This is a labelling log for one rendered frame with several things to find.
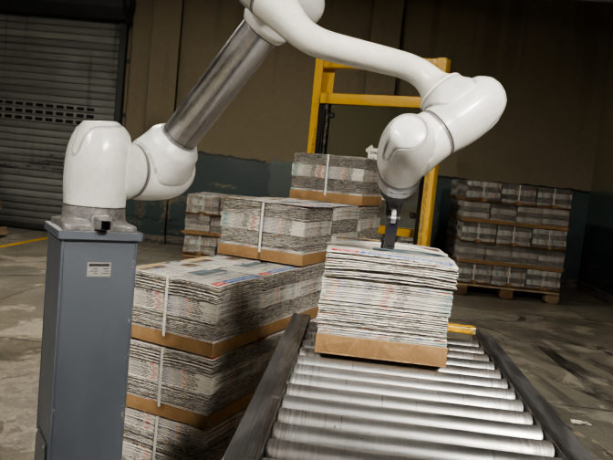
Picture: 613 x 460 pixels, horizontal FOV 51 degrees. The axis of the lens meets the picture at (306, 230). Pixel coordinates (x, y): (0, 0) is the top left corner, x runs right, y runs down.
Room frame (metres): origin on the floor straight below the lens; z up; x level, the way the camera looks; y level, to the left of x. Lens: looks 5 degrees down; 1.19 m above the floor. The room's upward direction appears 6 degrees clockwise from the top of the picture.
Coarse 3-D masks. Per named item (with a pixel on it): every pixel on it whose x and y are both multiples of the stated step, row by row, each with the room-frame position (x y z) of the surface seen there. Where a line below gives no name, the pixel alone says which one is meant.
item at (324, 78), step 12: (324, 72) 3.76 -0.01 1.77; (324, 84) 3.76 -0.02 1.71; (312, 108) 3.69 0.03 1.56; (324, 108) 3.68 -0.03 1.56; (312, 120) 3.69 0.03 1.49; (324, 120) 3.73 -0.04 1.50; (312, 132) 3.69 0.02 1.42; (324, 132) 3.70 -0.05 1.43; (312, 144) 3.69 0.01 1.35; (324, 144) 3.71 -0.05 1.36
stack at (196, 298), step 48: (144, 288) 2.05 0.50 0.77; (192, 288) 1.96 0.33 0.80; (240, 288) 2.04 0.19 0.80; (288, 288) 2.38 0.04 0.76; (192, 336) 1.96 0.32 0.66; (144, 384) 2.03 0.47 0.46; (192, 384) 1.96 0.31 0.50; (240, 384) 2.10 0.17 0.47; (144, 432) 2.03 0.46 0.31; (192, 432) 1.95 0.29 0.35
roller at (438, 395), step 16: (304, 384) 1.21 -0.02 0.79; (320, 384) 1.21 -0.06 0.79; (336, 384) 1.21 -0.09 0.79; (352, 384) 1.22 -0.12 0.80; (368, 384) 1.22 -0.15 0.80; (384, 384) 1.22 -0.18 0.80; (432, 400) 1.20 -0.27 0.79; (448, 400) 1.20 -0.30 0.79; (464, 400) 1.20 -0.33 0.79; (480, 400) 1.20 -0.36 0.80; (496, 400) 1.20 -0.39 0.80; (512, 400) 1.20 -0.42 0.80
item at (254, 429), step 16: (304, 320) 1.70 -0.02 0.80; (288, 336) 1.52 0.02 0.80; (288, 352) 1.38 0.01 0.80; (272, 368) 1.26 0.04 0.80; (288, 368) 1.27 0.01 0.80; (272, 384) 1.16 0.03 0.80; (256, 400) 1.07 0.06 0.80; (272, 400) 1.08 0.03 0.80; (256, 416) 1.00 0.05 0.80; (272, 416) 1.00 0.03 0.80; (240, 432) 0.93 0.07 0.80; (256, 432) 0.94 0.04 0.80; (240, 448) 0.87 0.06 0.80; (256, 448) 0.88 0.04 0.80
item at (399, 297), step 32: (352, 256) 1.37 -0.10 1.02; (384, 256) 1.37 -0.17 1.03; (416, 256) 1.43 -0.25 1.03; (352, 288) 1.38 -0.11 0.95; (384, 288) 1.37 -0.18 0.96; (416, 288) 1.37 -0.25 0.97; (448, 288) 1.36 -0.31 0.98; (320, 320) 1.39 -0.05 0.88; (352, 320) 1.38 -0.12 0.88; (384, 320) 1.38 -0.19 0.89; (416, 320) 1.37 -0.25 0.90
